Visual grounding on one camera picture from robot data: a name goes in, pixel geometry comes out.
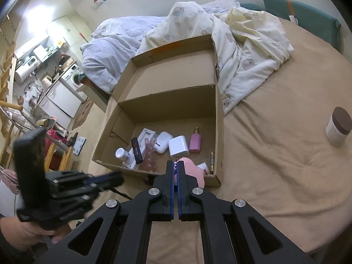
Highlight pink perfume bottle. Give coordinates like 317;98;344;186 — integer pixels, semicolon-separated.
189;126;202;153

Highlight white earbuds case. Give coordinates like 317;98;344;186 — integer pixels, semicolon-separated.
155;131;174;154

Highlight tall white cupboard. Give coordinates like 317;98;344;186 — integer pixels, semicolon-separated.
48;16;92;53

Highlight cardboard box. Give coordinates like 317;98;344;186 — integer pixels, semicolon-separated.
92;34;224;187

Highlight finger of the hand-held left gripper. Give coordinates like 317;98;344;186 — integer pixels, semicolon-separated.
80;186;116;202
84;170;124;190

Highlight black usb stick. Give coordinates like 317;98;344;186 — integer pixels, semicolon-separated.
131;137;143;164

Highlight white cylindrical water heater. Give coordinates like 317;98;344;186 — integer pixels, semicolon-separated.
14;56;42;84

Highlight pink heart-shaped object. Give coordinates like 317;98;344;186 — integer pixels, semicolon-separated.
174;157;206;189

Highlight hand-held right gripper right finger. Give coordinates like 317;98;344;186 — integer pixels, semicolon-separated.
177;160;317;264

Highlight white kitchen base cabinets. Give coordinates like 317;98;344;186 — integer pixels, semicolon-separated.
36;81;83;128

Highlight white jar with brown lid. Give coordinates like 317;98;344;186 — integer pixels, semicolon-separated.
326;107;352;147

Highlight white bathroom scale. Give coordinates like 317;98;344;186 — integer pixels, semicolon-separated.
72;137;86;155

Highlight brown doormat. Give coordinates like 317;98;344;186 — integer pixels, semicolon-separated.
72;99;94;130

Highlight white remote device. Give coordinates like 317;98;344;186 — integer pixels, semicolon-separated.
122;128;158;170

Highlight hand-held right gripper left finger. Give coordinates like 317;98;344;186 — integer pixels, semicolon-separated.
33;160;176;264

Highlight person's left hand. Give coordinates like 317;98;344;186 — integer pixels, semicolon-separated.
0;216;69;253

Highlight teal headboard cushion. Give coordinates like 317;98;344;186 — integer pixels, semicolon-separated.
240;0;341;54

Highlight yellow wooden chair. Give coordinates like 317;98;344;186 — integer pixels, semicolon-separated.
44;146;73;171

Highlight white charger cube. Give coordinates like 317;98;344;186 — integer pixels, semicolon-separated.
168;135;190;159

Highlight pale blue quilt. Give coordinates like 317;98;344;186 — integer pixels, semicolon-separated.
81;16;171;92

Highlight white washing machine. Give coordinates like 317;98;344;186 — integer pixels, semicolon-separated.
59;64;88;103

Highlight cream bear-print quilt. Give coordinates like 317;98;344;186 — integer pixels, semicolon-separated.
136;1;295;116

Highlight white plastic bottle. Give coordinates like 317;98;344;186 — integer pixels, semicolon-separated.
115;148;135;165

